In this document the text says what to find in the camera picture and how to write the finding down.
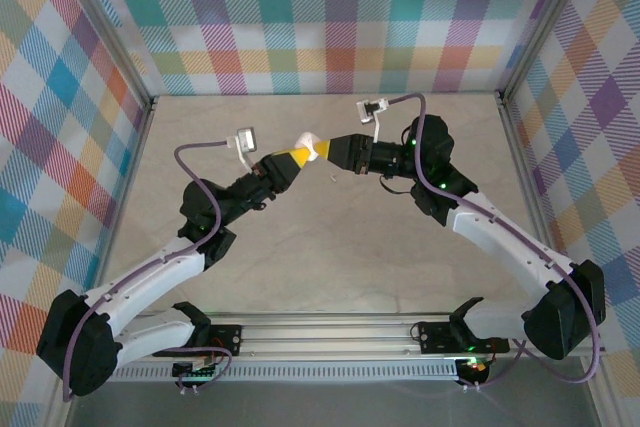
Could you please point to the white earbud charging case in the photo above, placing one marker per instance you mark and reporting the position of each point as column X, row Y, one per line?
column 306, row 139

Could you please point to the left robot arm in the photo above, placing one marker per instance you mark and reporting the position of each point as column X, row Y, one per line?
column 75, row 347

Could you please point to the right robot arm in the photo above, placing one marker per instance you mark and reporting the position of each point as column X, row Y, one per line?
column 565, row 317

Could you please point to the small electronics board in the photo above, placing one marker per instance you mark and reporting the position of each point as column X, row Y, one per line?
column 472, row 369
column 200, row 371

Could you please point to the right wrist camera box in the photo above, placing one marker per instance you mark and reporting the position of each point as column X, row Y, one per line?
column 372, row 109

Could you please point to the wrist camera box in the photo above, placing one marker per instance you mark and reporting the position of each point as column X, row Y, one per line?
column 372, row 109
column 246, row 139

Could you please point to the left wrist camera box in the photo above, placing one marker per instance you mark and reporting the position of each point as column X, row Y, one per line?
column 246, row 139

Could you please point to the aluminium side rail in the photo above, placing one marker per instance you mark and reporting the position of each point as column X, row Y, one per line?
column 526, row 172
column 125, row 197

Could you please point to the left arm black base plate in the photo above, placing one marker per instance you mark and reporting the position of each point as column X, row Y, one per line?
column 227, row 339

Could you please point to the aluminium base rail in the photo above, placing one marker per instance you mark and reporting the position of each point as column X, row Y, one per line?
column 325, row 337

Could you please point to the aluminium frame post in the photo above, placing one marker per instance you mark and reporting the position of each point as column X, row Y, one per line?
column 106, row 27
column 545, row 22

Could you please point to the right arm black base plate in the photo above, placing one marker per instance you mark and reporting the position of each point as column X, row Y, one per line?
column 432, row 337

